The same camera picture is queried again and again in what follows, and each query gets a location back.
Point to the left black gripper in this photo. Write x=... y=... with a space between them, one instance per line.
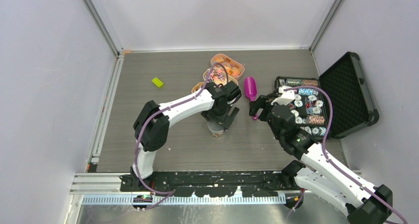
x=210 y=115

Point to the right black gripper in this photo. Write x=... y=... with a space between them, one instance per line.
x=254 y=107

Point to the clear plastic cup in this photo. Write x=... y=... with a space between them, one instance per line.
x=216 y=130

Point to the magenta plastic scoop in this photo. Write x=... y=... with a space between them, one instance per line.
x=250 y=88

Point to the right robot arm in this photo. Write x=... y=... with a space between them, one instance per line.
x=316 y=170

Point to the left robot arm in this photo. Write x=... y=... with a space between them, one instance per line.
x=153 y=123

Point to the pink tray popsicle candies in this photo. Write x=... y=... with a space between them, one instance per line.
x=234 y=68

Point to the tan tray round lollipops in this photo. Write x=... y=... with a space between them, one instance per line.
x=198 y=88

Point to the cream tray swirl lollipops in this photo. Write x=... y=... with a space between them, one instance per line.
x=219 y=76

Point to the yellow-green toy brick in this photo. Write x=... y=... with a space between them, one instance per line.
x=157 y=82

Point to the black poker chip case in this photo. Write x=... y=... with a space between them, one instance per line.
x=340 y=94

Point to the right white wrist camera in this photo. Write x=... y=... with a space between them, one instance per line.
x=287 y=95

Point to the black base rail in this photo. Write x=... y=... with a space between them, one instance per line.
x=213 y=184

